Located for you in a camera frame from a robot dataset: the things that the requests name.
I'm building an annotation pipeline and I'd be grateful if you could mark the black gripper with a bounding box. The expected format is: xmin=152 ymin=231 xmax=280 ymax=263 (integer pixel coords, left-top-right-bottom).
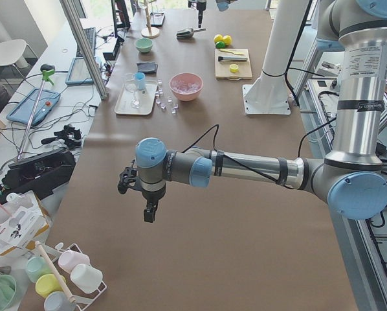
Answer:
xmin=196 ymin=0 xmax=206 ymax=27
xmin=142 ymin=187 xmax=166 ymax=222

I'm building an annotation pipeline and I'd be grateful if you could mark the stainless steel ice scoop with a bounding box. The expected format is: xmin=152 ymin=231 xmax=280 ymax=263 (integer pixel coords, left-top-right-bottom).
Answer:
xmin=176 ymin=28 xmax=206 ymax=40

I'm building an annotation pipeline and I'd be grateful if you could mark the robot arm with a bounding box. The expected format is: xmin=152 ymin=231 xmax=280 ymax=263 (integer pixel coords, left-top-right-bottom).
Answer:
xmin=194 ymin=0 xmax=233 ymax=28
xmin=134 ymin=1 xmax=387 ymax=222

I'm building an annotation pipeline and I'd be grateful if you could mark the pile of clear ice cubes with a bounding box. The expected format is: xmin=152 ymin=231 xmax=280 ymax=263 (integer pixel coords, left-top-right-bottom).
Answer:
xmin=171 ymin=80 xmax=201 ymax=95

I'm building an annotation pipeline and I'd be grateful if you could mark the light blue plastic cup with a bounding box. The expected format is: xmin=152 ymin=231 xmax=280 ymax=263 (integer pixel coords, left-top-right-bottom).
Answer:
xmin=134 ymin=72 xmax=146 ymax=91

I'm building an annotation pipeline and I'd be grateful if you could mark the white cup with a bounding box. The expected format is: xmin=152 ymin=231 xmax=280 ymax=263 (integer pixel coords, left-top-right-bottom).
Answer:
xmin=70 ymin=264 xmax=103 ymax=294

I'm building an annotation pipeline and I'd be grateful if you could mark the pink cup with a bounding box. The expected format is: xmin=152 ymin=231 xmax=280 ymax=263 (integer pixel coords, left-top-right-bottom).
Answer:
xmin=58 ymin=249 xmax=90 ymax=273

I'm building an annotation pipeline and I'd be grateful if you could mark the yellow cup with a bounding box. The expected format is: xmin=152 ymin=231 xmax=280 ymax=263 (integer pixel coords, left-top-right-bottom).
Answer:
xmin=35 ymin=273 xmax=63 ymax=299

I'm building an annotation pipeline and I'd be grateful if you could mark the upper yellow lemon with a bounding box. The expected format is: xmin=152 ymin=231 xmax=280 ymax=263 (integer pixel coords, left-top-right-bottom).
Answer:
xmin=214 ymin=34 xmax=223 ymax=43

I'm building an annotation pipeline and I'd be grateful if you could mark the green lime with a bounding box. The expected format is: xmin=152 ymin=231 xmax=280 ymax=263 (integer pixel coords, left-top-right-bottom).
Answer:
xmin=223 ymin=35 xmax=232 ymax=45

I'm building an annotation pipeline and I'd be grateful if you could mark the steel muddler black tip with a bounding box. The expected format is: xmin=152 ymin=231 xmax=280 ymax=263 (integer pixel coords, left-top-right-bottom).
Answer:
xmin=217 ymin=56 xmax=248 ymax=62

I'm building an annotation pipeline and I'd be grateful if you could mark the wooden mug tree stand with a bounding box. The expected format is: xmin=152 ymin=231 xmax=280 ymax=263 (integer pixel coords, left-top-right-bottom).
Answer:
xmin=141 ymin=0 xmax=160 ymax=39

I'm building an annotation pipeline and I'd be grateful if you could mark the yellow plastic knife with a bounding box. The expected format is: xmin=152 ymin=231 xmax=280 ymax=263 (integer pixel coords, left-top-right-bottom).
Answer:
xmin=219 ymin=49 xmax=244 ymax=55

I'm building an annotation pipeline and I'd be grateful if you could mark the bamboo cutting board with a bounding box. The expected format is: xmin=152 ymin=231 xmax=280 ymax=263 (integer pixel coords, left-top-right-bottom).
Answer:
xmin=214 ymin=49 xmax=252 ymax=80

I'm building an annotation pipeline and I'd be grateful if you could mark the green ceramic bowl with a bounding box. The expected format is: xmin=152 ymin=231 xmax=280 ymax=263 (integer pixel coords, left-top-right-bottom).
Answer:
xmin=135 ymin=38 xmax=153 ymax=53

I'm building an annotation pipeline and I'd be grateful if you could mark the half lemon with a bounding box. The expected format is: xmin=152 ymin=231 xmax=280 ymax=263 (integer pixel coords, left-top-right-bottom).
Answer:
xmin=229 ymin=63 xmax=239 ymax=73

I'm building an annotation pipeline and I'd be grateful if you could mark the folded grey cloth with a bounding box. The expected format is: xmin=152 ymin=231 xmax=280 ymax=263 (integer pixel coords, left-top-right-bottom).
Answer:
xmin=137 ymin=62 xmax=158 ymax=75

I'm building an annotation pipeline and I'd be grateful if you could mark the pink bowl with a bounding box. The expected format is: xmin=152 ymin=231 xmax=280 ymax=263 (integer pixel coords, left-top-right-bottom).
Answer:
xmin=169 ymin=73 xmax=203 ymax=102

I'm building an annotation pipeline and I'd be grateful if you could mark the clear wine glass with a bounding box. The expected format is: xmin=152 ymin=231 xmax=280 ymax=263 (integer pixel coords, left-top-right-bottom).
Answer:
xmin=124 ymin=73 xmax=140 ymax=109

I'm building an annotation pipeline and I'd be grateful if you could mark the cream rabbit serving tray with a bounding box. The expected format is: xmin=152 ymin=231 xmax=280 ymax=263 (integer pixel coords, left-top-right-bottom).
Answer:
xmin=114 ymin=80 xmax=158 ymax=115

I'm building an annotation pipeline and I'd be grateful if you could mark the black keyboard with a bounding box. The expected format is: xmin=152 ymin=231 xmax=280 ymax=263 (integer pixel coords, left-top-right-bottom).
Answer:
xmin=76 ymin=27 xmax=96 ymax=58

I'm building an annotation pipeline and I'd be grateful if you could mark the black electronics box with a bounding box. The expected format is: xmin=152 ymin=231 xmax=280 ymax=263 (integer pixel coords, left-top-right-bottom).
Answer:
xmin=2 ymin=148 xmax=76 ymax=199

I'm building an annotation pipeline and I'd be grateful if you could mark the wooden stick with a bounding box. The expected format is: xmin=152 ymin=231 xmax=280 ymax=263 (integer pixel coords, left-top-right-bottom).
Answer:
xmin=35 ymin=241 xmax=76 ymax=305

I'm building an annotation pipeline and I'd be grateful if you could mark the black frame object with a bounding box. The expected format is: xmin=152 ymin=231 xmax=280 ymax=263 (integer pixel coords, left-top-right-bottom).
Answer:
xmin=149 ymin=12 xmax=165 ymax=27

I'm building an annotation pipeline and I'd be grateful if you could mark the white wire cup rack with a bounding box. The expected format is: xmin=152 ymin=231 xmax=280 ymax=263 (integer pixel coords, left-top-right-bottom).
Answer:
xmin=34 ymin=242 xmax=107 ymax=310

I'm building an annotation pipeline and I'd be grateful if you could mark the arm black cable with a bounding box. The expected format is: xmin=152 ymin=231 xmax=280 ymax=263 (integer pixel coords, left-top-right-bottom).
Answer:
xmin=180 ymin=106 xmax=340 ymax=190

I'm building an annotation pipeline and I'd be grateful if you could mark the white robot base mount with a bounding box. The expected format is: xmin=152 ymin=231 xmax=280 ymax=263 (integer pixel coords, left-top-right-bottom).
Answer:
xmin=243 ymin=0 xmax=312 ymax=115

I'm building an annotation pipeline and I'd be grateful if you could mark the aluminium frame post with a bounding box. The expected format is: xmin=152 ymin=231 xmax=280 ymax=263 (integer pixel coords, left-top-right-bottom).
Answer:
xmin=60 ymin=0 xmax=108 ymax=100

